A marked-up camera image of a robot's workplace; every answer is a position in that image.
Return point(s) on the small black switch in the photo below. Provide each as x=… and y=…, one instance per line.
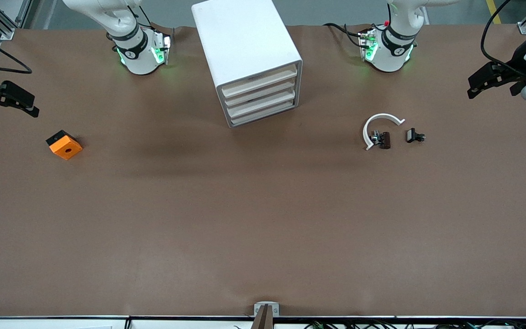
x=412, y=135

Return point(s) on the grey table edge bracket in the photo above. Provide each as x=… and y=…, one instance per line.
x=263, y=322

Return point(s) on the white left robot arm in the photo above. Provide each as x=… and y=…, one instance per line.
x=388, y=55

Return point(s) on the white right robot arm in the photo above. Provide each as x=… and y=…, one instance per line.
x=135, y=59

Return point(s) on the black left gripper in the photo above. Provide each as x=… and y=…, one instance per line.
x=517, y=61

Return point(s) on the white table frame rail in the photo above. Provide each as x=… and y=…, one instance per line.
x=39, y=323

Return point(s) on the chrome valve fitting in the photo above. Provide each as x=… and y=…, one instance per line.
x=375, y=137

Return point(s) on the orange square block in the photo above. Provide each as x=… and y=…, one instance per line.
x=66, y=148

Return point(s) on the grey mount bracket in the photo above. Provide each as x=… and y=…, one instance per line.
x=258, y=310

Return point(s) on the white curved clamp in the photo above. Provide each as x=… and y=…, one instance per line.
x=366, y=130

